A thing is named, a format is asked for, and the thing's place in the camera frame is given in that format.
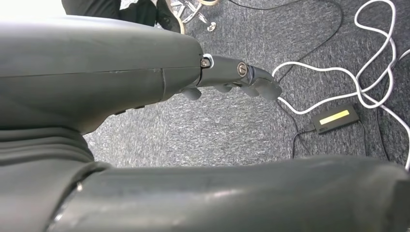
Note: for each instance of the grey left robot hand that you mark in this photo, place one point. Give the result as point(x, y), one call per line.
point(80, 70)

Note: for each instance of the chrome chair base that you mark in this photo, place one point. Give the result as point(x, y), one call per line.
point(211, 27)

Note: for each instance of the black adapter with yellow label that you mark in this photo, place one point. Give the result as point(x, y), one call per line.
point(336, 118)

